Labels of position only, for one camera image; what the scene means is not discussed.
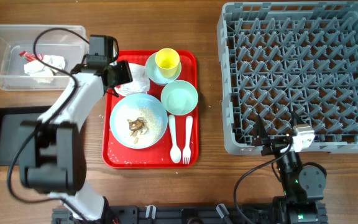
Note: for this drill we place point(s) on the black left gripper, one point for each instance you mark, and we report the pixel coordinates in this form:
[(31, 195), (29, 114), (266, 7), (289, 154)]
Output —
[(124, 73)]

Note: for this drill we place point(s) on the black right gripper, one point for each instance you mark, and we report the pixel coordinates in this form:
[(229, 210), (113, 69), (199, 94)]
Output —
[(261, 138)]

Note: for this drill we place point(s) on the white napkin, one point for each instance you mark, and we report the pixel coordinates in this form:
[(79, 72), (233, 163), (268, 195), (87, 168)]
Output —
[(140, 83), (42, 73)]

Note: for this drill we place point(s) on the large light blue plate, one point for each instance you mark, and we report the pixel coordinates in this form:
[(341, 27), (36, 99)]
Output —
[(138, 100)]

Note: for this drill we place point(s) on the food scraps and rice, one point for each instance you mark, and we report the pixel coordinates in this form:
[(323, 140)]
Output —
[(141, 127)]

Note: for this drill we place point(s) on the red snack wrapper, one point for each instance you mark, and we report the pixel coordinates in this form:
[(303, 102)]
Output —
[(31, 57)]

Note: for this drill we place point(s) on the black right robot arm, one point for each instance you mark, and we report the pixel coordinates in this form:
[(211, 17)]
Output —
[(303, 183)]

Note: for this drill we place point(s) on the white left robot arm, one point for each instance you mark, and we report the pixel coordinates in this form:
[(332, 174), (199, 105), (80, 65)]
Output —
[(51, 158)]

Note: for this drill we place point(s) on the grey dishwasher rack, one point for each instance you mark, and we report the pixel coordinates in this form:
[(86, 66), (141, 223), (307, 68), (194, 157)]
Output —
[(279, 58)]

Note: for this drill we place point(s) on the black waste tray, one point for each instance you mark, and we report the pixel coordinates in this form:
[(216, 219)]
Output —
[(10, 120)]

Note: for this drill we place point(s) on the small light blue saucer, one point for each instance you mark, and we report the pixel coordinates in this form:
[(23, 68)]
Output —
[(153, 72)]

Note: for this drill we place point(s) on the yellow plastic cup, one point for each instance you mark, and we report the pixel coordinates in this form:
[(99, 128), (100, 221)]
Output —
[(167, 60)]

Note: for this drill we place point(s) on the light green bowl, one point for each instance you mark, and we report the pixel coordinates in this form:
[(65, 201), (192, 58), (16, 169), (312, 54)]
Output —
[(179, 97)]

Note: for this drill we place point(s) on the red plastic tray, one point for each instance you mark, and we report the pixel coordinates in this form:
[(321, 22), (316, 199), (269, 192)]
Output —
[(118, 156)]

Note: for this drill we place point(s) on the white plastic fork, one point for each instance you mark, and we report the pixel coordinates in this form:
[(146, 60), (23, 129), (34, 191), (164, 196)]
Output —
[(186, 153)]

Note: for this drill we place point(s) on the clear plastic bin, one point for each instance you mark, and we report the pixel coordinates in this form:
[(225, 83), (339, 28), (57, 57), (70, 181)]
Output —
[(14, 39)]

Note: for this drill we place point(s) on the white plastic spoon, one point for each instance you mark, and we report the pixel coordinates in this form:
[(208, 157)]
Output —
[(175, 153)]

